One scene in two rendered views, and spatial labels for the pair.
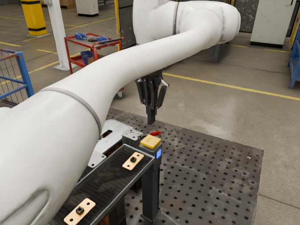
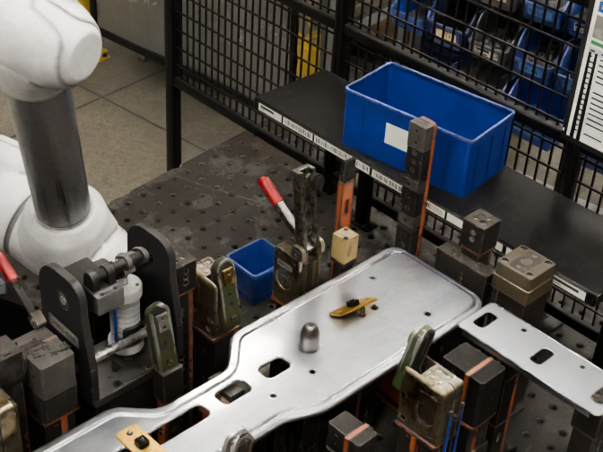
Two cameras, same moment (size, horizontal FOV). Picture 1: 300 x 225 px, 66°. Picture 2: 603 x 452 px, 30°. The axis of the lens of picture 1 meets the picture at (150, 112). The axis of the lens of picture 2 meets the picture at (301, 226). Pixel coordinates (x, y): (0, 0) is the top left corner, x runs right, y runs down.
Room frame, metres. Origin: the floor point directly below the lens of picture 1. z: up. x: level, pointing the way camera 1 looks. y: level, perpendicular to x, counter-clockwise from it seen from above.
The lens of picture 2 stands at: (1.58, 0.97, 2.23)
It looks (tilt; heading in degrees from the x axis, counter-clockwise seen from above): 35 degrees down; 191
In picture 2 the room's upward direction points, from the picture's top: 4 degrees clockwise
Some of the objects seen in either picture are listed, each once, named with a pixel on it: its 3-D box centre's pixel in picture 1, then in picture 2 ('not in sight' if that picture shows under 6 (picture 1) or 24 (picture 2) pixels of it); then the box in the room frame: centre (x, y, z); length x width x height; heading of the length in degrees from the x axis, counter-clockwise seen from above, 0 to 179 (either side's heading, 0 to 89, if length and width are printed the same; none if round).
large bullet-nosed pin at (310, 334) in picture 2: not in sight; (310, 338); (0.21, 0.73, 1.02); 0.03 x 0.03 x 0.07
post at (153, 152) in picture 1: (150, 183); not in sight; (0.71, 0.00, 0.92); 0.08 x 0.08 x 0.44; 56
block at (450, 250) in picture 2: not in sight; (455, 321); (-0.11, 0.96, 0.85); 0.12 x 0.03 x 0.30; 56
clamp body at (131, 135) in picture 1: (134, 161); not in sight; (0.89, 0.08, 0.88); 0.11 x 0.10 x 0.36; 56
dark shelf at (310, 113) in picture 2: not in sight; (440, 172); (-0.37, 0.88, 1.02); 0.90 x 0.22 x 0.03; 56
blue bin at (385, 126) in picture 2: not in sight; (425, 127); (-0.40, 0.83, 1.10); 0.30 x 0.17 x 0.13; 64
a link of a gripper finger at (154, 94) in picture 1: (154, 93); not in sight; (0.71, -0.02, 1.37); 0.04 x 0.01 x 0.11; 146
